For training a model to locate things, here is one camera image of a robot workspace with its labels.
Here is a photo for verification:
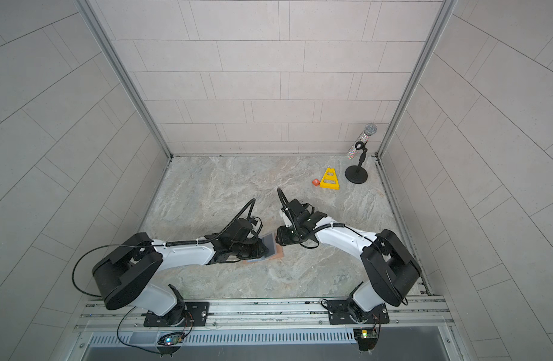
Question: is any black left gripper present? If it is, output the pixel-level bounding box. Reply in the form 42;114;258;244
231;238;273;260

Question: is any black VIP card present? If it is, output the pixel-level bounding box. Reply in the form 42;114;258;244
261;233;277;259

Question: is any tan leather card holder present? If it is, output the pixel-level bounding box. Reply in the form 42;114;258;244
245;232;284;263

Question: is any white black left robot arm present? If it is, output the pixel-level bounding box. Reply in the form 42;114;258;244
91;218;273;324

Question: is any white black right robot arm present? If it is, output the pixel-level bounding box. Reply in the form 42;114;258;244
276;197;422;321

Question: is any yellow triangular plastic block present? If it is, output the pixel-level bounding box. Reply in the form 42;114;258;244
319;168;340;190

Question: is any black microphone stand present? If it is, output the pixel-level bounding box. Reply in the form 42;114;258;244
345;141;368;184

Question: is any glitter microphone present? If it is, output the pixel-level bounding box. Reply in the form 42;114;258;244
347;123;377;159

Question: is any left green circuit board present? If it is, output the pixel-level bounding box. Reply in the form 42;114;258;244
158;332;185;347

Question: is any right circuit board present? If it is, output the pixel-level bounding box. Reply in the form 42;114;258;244
353;329;379;352

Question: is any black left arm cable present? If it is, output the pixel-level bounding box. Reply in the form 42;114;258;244
71;198;258;299

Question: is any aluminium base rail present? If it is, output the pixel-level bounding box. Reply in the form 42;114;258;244
64;296;466;360

